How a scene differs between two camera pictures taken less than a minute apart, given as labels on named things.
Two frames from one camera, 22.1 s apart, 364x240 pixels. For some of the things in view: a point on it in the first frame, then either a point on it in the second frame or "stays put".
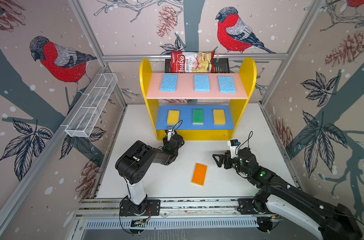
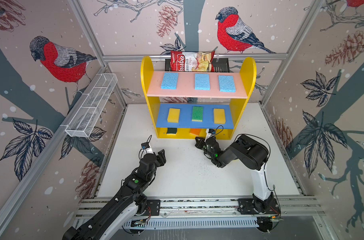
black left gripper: x=165 y=142 to x=161 y=158
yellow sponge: x=219 y=117 stays put
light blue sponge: x=201 y=83 stays put
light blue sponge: x=226 y=84 stays put
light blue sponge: x=168 y=82 stays put
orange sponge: x=199 y=174 to x=196 y=131
